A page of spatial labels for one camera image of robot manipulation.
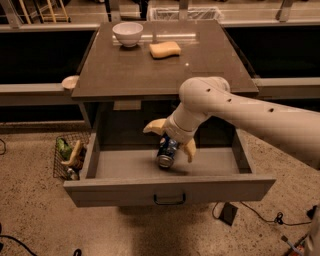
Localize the grey cabinet counter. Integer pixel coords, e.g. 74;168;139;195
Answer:
71;19;260;129

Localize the green bag in basket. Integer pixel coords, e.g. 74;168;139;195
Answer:
56;137;72;161

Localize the black floor cable right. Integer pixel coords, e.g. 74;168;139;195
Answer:
211;201;318;227

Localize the tan banana-shaped object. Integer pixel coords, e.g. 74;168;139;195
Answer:
62;140;83;168

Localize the yellow sponge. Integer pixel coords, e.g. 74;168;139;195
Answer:
149;41;181;59

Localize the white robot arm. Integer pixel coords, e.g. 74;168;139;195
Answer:
143;77;320;169

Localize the black floor box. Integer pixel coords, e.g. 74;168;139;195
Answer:
219;202;238;226

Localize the wooden stool frame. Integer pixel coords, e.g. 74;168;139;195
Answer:
17;0;71;25

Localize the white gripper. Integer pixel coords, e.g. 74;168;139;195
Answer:
143;103;210;163

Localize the small round white disc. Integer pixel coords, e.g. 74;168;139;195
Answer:
62;75;79;90

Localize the black cable bottom left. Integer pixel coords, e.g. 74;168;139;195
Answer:
0;222;83;256

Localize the blue pepsi can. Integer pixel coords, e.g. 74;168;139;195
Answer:
157;133;179;168

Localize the white ceramic bowl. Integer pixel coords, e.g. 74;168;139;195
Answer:
112;22;143;47

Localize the black wire basket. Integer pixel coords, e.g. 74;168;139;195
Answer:
53;132;89;181

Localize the black drawer handle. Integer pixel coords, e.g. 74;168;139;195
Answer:
153;194;186;206

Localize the grey open top drawer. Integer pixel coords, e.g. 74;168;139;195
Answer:
63;99;277;208

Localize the white wire bin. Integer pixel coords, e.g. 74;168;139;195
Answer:
147;6;224;21

